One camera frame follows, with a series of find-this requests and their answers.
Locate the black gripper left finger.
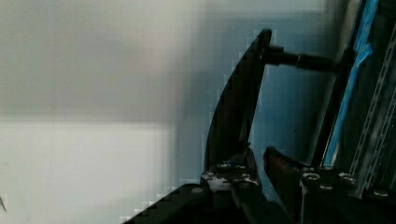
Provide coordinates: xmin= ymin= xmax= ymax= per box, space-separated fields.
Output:
xmin=200 ymin=147 xmax=266 ymax=203

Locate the black toaster oven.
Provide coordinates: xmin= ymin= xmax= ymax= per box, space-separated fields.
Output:
xmin=199 ymin=0 xmax=396 ymax=200

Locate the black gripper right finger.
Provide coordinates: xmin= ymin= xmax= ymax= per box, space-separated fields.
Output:
xmin=262 ymin=147 xmax=355 ymax=224

